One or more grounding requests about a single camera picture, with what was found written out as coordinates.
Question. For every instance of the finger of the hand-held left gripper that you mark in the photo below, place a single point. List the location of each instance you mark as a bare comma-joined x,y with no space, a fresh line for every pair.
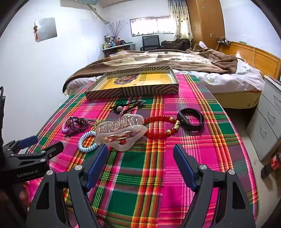
48,150
27,141

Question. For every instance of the black wristband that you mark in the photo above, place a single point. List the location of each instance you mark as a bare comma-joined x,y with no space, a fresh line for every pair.
197,126

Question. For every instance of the dark brown cloth pile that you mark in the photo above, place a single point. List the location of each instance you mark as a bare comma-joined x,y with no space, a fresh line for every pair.
175,43

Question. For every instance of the wooden headboard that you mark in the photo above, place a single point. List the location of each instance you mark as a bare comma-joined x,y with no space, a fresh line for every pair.
259,57

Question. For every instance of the striped cardboard box yellow inside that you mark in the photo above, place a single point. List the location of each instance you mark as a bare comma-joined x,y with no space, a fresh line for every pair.
131,80

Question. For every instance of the translucent hair claw clip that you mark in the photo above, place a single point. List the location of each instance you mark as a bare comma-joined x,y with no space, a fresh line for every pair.
131,133

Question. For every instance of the grey drawer cabinet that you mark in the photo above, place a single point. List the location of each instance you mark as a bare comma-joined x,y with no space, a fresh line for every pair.
265,114

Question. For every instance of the brown plush blanket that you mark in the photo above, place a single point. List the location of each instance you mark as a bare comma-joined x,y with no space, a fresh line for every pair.
153,58

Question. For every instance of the silver wall poster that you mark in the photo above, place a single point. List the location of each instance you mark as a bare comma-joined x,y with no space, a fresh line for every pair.
47,29

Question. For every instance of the patterned curtain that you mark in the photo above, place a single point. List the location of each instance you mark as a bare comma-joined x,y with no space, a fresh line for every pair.
180,19

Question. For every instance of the yellow bed base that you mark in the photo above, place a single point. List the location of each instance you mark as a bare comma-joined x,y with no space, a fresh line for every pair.
237,99

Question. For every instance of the red hanging ornament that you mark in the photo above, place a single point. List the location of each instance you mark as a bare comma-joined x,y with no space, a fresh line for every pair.
35,29

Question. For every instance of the person's left hand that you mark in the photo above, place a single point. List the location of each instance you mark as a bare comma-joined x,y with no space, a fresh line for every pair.
23,194

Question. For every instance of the wooden wardrobe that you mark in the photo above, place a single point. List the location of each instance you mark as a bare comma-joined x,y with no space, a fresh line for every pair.
206,22

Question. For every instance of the black office chair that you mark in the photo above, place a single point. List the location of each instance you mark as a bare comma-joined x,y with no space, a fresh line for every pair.
150,41

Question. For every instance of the wrapped wall pipe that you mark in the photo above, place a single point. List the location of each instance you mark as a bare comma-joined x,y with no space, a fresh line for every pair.
98,15

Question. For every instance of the window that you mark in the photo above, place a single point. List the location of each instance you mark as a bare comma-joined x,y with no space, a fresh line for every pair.
151,26

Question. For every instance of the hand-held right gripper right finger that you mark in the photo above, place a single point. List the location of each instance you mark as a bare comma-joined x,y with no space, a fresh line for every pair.
184,166

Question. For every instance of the group of bottles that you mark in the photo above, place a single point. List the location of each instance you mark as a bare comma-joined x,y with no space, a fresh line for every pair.
110,41

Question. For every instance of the dried branches in vase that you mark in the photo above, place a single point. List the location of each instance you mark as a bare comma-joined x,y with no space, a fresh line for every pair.
116,29

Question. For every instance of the desk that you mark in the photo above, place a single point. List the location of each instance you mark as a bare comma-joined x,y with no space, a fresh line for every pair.
123,47

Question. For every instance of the dark bottle red label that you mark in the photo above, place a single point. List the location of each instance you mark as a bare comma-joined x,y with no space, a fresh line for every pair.
274,163

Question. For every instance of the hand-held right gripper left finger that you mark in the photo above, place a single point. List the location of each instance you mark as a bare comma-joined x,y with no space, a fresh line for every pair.
96,166

